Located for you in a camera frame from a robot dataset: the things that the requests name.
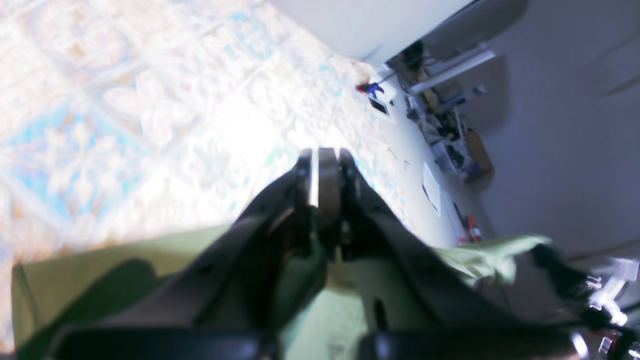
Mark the green t-shirt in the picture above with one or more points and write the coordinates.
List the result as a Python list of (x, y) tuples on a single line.
[(49, 295)]

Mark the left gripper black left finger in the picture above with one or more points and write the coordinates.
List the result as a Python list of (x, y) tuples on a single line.
[(217, 308)]

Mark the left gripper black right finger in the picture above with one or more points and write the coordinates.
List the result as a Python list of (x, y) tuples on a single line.
[(416, 306)]

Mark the patterned tablecloth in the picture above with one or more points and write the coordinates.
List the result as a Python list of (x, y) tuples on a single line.
[(126, 119)]

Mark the blue orange clamp bottom left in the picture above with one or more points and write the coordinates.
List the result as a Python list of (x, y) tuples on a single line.
[(370, 89)]

